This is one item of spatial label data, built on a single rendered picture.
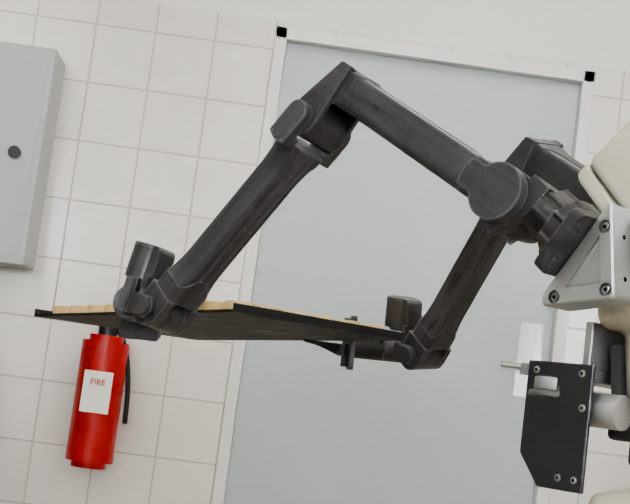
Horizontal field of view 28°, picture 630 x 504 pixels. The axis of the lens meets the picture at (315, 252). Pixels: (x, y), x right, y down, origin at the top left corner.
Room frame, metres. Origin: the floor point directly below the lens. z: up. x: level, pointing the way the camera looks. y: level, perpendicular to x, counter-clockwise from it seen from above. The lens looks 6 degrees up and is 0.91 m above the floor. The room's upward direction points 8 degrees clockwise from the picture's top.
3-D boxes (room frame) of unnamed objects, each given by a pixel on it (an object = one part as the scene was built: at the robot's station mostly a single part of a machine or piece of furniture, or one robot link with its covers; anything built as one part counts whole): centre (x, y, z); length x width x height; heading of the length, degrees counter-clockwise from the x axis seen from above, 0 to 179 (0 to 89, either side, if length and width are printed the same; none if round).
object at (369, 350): (2.42, -0.12, 0.99); 0.07 x 0.07 x 0.10; 87
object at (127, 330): (2.06, 0.27, 0.99); 0.07 x 0.07 x 0.10; 88
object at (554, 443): (1.69, -0.43, 0.93); 0.28 x 0.16 x 0.22; 133
